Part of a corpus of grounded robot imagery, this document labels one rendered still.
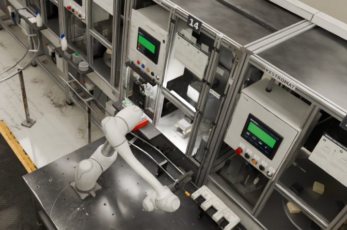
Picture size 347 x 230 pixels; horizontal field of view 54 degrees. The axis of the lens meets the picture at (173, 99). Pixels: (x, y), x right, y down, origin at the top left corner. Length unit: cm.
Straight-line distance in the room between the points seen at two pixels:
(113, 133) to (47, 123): 221
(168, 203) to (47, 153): 209
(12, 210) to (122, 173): 118
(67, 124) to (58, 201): 163
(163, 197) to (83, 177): 70
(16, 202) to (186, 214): 168
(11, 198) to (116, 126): 178
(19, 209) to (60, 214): 93
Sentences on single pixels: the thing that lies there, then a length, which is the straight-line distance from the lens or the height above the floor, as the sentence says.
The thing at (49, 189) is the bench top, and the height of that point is 68.
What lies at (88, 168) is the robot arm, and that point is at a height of 95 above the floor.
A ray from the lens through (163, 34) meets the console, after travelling 248.
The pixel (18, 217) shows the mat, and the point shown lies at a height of 1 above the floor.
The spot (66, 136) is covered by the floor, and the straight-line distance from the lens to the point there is 414.
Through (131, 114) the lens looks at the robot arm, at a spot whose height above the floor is 148.
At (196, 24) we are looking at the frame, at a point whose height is 202.
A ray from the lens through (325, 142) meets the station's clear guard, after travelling 199.
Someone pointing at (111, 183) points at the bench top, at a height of 68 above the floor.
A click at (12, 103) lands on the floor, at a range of 464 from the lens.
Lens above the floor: 302
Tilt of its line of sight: 40 degrees down
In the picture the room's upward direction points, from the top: 11 degrees clockwise
